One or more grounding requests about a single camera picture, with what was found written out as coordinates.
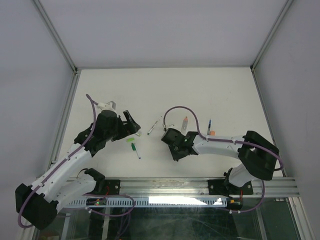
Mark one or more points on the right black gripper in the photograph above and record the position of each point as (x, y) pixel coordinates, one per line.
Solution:
(176, 156)

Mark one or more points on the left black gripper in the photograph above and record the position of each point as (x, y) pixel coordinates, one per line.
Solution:
(130, 128)

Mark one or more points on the white marker green end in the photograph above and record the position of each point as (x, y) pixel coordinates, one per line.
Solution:
(154, 125)

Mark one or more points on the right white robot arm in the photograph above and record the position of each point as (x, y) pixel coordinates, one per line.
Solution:
(257, 155)

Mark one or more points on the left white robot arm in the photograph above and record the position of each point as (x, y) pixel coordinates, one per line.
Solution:
(40, 202)

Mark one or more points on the light green pen cap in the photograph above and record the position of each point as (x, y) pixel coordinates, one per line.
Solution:
(130, 139)

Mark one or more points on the dark green pen cap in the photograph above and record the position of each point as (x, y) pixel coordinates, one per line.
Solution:
(133, 146)

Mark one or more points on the white pen blue tip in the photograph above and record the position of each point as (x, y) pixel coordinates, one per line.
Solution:
(138, 154)

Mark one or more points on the orange tip clear marker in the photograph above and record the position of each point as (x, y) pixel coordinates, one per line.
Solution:
(184, 125)

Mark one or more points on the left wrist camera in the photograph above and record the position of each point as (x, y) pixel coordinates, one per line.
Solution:
(111, 106)

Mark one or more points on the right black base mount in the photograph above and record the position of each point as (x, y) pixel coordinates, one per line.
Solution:
(219, 187)

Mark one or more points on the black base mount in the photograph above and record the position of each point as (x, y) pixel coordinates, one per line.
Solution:
(108, 187)
(219, 187)

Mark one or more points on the slotted cable duct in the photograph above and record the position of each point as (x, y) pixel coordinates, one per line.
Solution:
(148, 202)

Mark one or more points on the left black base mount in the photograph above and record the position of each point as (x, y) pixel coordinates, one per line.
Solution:
(108, 187)

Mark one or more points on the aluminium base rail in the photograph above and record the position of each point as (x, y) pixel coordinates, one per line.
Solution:
(278, 187)

